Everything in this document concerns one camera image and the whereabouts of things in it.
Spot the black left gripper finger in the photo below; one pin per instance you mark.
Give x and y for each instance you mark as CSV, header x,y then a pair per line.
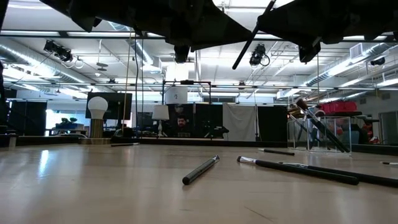
x,y
199,25

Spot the long black makeup brush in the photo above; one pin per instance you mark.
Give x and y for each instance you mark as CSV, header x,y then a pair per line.
x,y
373,179

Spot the black partition panel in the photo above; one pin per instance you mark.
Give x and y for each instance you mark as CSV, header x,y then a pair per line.
x,y
28,118
199,119
272,124

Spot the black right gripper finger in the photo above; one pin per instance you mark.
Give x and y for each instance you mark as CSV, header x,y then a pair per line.
x,y
298,21
309,53

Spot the silver-ferrule makeup brush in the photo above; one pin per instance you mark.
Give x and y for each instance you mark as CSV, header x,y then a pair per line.
x,y
311,172

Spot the short black makeup brush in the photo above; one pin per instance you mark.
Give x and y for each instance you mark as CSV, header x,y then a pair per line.
x,y
280,152

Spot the white shade table lamp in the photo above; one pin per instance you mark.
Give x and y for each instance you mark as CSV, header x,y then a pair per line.
x,y
160,112

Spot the large black makeup brush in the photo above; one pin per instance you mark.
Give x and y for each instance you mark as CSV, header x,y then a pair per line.
x,y
242,53

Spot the black stand device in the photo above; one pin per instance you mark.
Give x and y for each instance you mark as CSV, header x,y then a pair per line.
x,y
217,130

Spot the black wall monitor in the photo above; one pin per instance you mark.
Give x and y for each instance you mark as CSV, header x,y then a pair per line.
x,y
121,105

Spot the white cylinder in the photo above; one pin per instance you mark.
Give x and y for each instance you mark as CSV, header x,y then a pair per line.
x,y
176,96

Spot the white bulb lamp wooden base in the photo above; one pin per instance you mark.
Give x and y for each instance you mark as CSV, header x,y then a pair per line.
x,y
97,105

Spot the black aluminium table frame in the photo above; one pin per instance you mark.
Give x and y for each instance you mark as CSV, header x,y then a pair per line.
x,y
217,142

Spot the thin black eyeliner pencil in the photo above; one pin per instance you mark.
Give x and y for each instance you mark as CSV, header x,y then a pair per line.
x,y
124,144

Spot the person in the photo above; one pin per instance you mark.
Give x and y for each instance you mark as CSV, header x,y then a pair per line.
x,y
183,122

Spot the small black makeup brush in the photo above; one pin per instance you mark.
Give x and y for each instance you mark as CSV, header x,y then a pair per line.
x,y
390,163

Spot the black metal frame stand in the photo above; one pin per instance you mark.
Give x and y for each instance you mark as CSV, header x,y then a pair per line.
x,y
186,82

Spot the red storage bins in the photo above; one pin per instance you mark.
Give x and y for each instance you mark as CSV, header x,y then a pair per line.
x,y
339,106

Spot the clear acrylic organizer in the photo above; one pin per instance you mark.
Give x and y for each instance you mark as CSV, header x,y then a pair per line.
x,y
345,146

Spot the white backdrop cloth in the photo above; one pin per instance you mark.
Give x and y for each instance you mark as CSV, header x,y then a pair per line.
x,y
239,123

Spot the grey makeup pencil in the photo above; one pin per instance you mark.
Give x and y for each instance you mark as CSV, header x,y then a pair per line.
x,y
199,171

